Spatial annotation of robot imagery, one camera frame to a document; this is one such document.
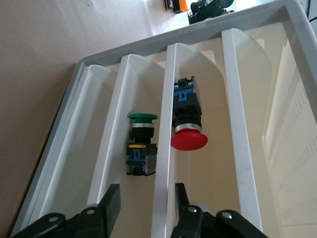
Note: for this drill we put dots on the green mushroom pushbutton switch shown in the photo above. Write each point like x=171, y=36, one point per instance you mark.
x=142, y=117

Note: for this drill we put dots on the white storage cabinet grey frame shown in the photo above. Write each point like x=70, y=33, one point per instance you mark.
x=138, y=48

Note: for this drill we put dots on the orange button enclosure box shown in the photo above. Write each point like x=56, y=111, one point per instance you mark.
x=183, y=5

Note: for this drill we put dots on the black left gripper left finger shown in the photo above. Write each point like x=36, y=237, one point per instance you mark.
x=111, y=200

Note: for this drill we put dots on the red mushroom pushbutton switch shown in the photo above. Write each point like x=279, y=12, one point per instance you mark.
x=189, y=141

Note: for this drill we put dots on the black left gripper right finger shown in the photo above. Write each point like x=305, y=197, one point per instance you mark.
x=183, y=203

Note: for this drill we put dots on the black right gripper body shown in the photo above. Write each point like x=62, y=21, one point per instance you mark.
x=218, y=7

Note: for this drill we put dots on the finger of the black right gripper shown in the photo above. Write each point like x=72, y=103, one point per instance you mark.
x=198, y=6
x=198, y=18

